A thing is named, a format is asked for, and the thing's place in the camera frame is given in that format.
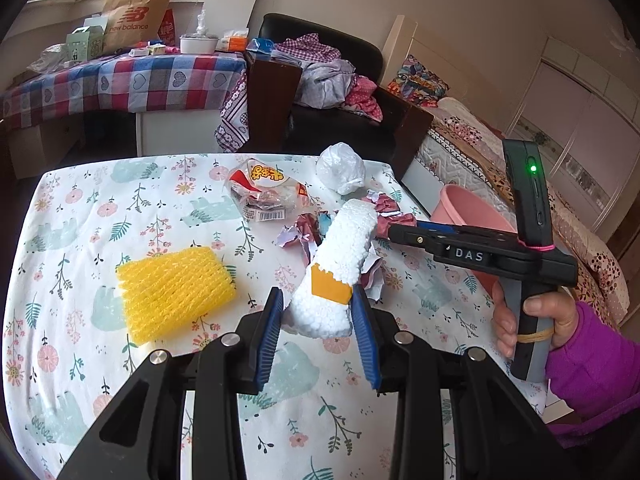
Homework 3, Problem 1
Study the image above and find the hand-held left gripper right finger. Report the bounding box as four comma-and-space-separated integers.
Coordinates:
350, 291, 566, 480

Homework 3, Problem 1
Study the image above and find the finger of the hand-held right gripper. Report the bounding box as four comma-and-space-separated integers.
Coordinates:
415, 220, 457, 235
387, 222, 453, 254

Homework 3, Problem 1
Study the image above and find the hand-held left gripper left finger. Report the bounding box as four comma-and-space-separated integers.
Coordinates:
57, 287, 286, 480

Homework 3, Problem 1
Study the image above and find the pink plastic basin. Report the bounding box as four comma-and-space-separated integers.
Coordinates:
430, 184, 518, 291

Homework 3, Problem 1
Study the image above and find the red white paper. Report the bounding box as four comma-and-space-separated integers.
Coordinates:
272, 190, 418, 306

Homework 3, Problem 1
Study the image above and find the white foam piece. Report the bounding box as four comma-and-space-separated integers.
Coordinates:
290, 199, 379, 339

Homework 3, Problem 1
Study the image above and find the white plastic bag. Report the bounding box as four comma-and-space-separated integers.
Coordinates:
317, 142, 367, 196

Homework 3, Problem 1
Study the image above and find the large yellow foam net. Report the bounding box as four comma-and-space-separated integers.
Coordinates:
116, 245, 237, 345

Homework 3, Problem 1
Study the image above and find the person's right forearm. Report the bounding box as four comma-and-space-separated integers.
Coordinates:
545, 300, 640, 448

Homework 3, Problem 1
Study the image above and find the person's right hand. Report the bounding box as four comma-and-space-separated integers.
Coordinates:
491, 280, 577, 359

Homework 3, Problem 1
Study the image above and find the bed with cream headboard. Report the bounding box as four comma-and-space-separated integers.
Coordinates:
382, 14, 631, 326

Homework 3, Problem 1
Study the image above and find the black armchair with clothes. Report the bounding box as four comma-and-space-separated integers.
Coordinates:
245, 12, 435, 171

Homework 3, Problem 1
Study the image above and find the cartoon print pillow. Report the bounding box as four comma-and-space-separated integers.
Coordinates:
387, 54, 451, 107

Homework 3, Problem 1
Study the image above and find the pink dotted garment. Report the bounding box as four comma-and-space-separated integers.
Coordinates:
345, 75, 383, 122

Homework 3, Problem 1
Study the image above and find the clear red snack wrapper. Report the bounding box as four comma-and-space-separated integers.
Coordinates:
227, 157, 312, 223

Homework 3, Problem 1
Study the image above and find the wardrobe with sliding doors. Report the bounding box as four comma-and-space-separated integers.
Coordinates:
505, 35, 640, 241

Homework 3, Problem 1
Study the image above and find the grey garment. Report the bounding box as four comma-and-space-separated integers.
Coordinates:
295, 59, 357, 108

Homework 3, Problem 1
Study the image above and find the floral bear print tablecloth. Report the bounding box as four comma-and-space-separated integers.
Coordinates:
2, 152, 506, 480

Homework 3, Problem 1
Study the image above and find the purple checked shirt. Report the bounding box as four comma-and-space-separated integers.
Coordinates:
272, 32, 341, 66

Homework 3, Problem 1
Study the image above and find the purple floral cloth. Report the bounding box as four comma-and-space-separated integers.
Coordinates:
215, 67, 251, 153

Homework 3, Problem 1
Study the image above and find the orange tissue pack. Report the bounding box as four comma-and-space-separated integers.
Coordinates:
220, 30, 249, 52

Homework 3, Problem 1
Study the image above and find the white bowl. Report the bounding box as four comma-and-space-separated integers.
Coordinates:
179, 35, 219, 55

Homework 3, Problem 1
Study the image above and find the plaid heart tablecloth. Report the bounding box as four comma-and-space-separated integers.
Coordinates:
0, 50, 249, 121

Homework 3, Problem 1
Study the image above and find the red packet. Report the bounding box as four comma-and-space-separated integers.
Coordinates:
157, 8, 176, 47

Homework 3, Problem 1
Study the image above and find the green paper box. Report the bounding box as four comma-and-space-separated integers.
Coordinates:
66, 27, 106, 63

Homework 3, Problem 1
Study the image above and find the brown paper shopping bag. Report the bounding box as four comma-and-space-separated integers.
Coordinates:
102, 0, 176, 53

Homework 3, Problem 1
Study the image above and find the translucent plastic bag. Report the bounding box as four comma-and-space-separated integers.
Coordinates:
27, 42, 68, 73

